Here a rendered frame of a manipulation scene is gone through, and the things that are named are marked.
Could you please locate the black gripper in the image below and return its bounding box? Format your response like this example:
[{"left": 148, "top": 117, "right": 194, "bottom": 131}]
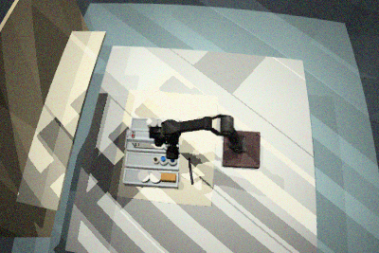
[{"left": 165, "top": 136, "right": 180, "bottom": 159}]

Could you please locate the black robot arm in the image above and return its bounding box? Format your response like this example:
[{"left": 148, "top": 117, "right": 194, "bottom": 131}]
[{"left": 149, "top": 114, "right": 246, "bottom": 154}]

